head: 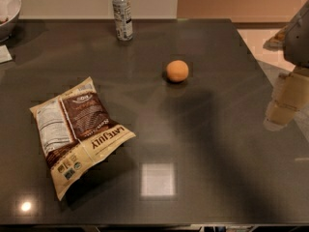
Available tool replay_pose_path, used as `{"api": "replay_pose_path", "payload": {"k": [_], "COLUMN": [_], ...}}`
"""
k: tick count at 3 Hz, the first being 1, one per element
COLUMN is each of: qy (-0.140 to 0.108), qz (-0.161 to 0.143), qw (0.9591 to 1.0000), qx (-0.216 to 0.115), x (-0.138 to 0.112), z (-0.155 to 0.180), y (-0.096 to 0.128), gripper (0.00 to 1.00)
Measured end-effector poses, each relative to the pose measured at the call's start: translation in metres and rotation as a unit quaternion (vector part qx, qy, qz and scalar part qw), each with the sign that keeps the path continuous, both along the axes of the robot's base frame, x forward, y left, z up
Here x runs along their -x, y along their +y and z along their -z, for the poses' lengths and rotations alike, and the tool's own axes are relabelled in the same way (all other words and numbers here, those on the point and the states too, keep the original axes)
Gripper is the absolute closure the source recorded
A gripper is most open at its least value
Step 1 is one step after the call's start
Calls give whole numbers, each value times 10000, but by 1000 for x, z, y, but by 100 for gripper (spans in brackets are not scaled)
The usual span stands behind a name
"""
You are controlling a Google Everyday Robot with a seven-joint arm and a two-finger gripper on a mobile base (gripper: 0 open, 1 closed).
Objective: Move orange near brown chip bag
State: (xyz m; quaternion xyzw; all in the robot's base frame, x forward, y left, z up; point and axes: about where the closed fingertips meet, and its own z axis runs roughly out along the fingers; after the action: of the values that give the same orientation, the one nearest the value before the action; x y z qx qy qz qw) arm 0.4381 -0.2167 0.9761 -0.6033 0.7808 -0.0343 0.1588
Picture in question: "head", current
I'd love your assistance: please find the orange fruit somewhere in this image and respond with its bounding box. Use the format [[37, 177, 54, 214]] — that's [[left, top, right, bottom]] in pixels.
[[166, 60, 189, 82]]

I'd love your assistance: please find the brown and cream chip bag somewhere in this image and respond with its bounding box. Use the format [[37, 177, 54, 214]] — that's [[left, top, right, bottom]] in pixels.
[[30, 78, 135, 199]]

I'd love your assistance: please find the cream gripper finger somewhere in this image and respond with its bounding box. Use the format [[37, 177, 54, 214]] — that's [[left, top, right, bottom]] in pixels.
[[264, 67, 309, 131]]

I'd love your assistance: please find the white paper napkin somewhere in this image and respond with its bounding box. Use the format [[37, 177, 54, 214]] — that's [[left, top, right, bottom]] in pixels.
[[0, 45, 13, 63]]

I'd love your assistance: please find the clear plastic water bottle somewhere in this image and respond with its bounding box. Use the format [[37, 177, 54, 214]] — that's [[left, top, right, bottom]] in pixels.
[[112, 0, 133, 42]]

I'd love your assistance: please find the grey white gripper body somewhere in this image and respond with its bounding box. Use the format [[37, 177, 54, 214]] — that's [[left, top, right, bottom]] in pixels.
[[283, 0, 309, 68]]

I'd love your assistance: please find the silver metal bowl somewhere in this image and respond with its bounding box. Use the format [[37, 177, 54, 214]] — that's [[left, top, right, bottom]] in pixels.
[[0, 0, 22, 42]]

